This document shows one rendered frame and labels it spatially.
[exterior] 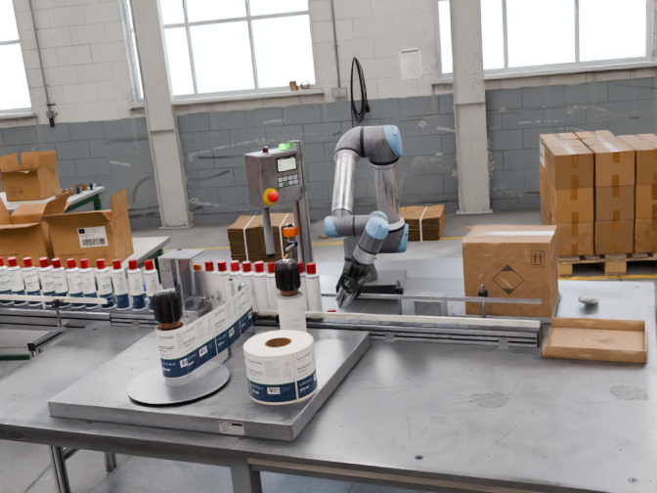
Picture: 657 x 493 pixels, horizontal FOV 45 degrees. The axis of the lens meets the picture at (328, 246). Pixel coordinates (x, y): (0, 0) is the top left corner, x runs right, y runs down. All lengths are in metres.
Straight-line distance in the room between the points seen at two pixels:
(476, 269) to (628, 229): 3.35
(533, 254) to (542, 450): 0.91
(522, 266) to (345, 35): 5.63
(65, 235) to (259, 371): 2.38
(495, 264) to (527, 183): 5.45
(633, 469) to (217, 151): 7.06
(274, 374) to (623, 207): 4.20
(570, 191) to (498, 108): 2.34
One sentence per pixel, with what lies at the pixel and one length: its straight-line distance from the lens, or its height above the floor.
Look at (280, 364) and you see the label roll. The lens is 2.22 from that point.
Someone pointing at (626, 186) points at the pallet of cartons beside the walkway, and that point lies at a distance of 6.05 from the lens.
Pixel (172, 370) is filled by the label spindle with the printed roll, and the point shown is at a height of 0.94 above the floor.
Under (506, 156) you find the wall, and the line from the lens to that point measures 8.20.
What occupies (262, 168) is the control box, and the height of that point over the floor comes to 1.43.
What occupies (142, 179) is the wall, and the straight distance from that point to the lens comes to 8.98.
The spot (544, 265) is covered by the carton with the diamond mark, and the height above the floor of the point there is 1.04.
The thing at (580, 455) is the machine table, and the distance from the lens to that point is 2.07.
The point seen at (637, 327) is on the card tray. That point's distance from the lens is 2.82.
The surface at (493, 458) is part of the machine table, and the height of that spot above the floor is 0.83.
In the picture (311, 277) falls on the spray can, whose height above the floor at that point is 1.04.
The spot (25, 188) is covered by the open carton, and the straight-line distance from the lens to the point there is 6.97.
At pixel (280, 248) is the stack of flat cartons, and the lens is 6.96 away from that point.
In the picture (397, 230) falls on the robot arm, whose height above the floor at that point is 1.09.
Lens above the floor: 1.85
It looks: 15 degrees down
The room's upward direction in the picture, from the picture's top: 5 degrees counter-clockwise
